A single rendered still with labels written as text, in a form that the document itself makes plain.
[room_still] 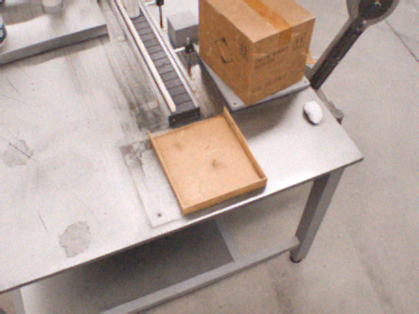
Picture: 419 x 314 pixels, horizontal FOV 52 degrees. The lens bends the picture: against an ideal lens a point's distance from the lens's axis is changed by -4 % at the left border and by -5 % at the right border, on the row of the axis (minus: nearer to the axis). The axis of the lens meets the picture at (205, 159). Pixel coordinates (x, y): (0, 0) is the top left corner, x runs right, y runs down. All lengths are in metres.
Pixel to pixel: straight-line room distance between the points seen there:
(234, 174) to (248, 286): 0.84
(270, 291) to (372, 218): 0.65
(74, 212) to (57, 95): 0.48
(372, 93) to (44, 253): 2.21
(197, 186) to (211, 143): 0.16
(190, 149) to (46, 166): 0.45
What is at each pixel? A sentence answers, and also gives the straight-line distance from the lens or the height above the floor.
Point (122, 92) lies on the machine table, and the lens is 1.59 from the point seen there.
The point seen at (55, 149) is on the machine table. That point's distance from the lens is 1.48.
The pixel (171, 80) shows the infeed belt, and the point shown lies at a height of 0.88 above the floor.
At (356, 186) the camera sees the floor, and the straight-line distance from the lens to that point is 2.44.
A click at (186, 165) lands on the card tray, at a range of 1.36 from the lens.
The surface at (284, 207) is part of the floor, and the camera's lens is 2.28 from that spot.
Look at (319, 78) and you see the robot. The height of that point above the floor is 0.50.
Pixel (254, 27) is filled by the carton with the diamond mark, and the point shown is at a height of 1.12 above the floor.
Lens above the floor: 1.94
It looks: 54 degrees down
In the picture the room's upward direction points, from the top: straight up
